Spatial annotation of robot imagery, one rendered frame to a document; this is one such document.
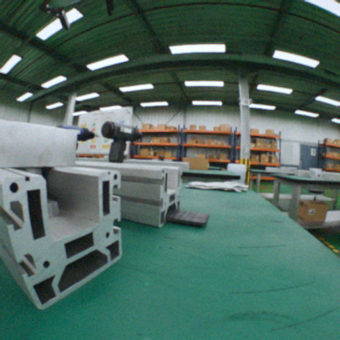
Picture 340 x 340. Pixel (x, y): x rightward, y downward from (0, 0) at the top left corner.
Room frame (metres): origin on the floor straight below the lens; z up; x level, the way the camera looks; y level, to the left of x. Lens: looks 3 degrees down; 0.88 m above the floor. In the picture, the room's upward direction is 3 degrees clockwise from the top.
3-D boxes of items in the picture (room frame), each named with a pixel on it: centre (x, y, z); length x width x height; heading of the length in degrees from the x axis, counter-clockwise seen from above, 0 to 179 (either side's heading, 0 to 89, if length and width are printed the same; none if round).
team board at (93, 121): (3.52, 1.55, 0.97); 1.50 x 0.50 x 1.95; 75
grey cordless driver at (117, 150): (0.60, 0.16, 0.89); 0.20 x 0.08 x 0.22; 149
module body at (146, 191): (0.41, 0.37, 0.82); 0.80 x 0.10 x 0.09; 70
